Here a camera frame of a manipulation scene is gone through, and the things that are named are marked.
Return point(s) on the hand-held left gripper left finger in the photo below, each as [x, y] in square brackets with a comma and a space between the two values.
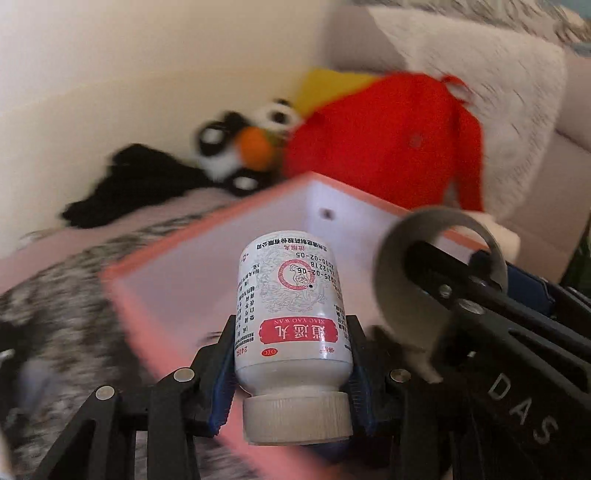
[221, 392]

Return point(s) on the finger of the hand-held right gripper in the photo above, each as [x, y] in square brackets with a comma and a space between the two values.
[480, 304]
[531, 288]

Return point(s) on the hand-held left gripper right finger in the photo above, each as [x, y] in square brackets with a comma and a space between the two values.
[360, 397]

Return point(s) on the white medicine bottle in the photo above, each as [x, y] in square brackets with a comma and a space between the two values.
[291, 323]

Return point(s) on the pink cardboard box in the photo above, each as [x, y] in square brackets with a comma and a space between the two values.
[184, 286]

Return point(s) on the red plush cloth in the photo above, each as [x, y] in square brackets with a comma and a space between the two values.
[383, 138]

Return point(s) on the white fluffy pillow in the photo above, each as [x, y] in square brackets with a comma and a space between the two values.
[508, 92]

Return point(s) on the black cloth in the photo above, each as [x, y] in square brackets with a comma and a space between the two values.
[134, 184]

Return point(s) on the pink bedsheet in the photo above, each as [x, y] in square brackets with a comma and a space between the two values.
[41, 249]

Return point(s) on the yellow cloth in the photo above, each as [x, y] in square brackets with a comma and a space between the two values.
[323, 90]

